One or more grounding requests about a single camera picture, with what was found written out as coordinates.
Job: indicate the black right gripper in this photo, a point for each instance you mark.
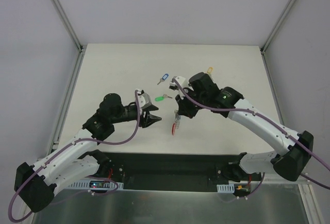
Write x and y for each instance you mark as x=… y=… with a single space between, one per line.
x=186 y=103

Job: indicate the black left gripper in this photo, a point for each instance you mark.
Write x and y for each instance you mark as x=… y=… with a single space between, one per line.
x=144 y=117

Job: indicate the red handled metal key organizer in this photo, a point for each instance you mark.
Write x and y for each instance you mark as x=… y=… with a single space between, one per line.
x=176 y=122

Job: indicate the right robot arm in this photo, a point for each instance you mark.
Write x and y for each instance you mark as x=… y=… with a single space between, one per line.
x=291 y=150

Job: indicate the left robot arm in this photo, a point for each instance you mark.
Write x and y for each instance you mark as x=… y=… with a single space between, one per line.
x=39 y=183

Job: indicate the key with green tag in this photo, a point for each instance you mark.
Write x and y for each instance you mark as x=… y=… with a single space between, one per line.
x=162 y=97

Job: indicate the key with blue rectangular tag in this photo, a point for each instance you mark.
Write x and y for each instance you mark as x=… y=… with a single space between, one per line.
x=163 y=78

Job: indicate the key with yellow tag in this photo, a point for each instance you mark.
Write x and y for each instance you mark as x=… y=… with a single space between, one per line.
x=210 y=69

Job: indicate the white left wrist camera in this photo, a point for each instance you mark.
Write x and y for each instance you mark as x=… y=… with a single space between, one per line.
x=143 y=100

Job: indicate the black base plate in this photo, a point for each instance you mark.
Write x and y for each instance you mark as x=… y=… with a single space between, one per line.
x=173 y=172

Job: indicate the aluminium frame rail left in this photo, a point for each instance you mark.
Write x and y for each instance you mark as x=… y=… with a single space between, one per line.
x=42 y=68

